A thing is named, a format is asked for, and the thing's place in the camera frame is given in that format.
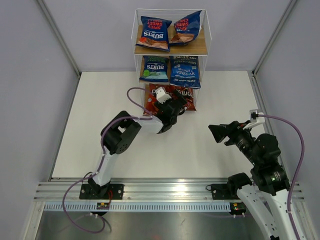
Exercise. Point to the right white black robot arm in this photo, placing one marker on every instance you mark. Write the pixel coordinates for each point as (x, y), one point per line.
(267, 194)

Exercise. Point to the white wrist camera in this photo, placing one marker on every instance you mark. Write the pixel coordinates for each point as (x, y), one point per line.
(161, 96)
(254, 119)

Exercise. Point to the white slotted cable duct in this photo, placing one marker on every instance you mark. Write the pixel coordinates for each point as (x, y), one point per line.
(139, 206)

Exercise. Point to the Kettle sea salt vinegar bag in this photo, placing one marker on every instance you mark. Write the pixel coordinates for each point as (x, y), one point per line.
(184, 71)

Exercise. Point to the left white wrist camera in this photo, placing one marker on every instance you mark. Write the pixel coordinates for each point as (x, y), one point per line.
(161, 96)

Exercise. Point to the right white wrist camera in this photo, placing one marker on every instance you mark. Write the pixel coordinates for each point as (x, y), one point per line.
(254, 119)

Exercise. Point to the large red Doritos bag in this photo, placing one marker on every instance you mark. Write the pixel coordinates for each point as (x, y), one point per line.
(150, 99)

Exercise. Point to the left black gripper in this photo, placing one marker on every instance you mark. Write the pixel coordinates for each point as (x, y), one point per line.
(179, 96)

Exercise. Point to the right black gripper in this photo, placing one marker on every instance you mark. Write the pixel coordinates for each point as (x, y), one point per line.
(233, 130)

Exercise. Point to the Burts sea salt vinegar bag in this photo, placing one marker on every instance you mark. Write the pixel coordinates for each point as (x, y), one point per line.
(155, 69)

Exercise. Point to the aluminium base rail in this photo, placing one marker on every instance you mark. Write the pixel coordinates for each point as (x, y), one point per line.
(140, 189)

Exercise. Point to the Burts spicy chilli bag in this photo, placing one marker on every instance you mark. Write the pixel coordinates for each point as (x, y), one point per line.
(186, 29)
(154, 33)

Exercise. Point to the white wire wooden shelf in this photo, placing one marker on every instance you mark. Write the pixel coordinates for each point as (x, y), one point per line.
(200, 47)

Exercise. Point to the small red Doritos bag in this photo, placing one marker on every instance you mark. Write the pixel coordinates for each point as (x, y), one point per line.
(186, 92)

